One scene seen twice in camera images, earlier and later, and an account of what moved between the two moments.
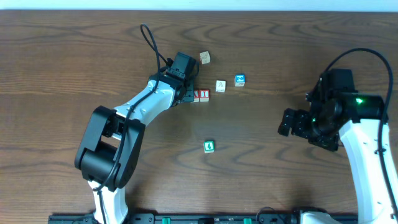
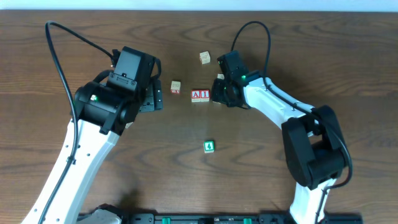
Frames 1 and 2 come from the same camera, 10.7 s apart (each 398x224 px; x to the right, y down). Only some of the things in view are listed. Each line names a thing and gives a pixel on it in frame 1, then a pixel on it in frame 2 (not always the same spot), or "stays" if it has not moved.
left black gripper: [189, 94] → [154, 96]
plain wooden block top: [205, 57] stays
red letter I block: [204, 95] stays
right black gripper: [299, 123] → [218, 93]
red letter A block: [196, 96] stays
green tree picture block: [209, 146] stays
